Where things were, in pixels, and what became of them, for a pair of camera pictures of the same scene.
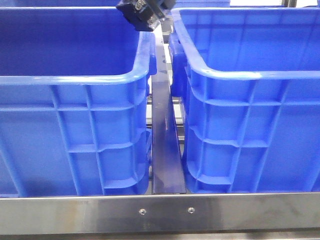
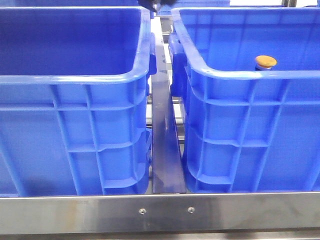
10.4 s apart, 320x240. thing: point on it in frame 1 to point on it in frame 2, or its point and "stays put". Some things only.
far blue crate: (202, 3) stays put
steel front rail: (284, 211) stays put
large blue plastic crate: (74, 84) stays put
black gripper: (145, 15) to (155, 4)
